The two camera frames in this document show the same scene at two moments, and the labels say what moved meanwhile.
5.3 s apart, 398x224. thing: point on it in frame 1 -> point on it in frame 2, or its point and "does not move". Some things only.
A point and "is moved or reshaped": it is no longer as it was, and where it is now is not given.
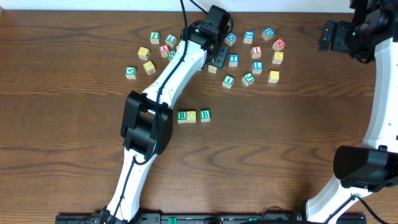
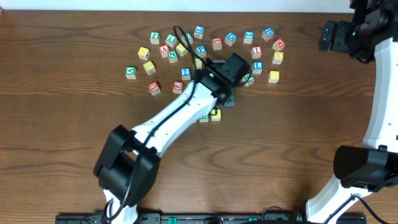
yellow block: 212,69 is moved or reshaped
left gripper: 220,57 -> 229,100
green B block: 205,115 does not move
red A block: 163,50 does not move
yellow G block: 273,76 does not move
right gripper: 344,30 does not move
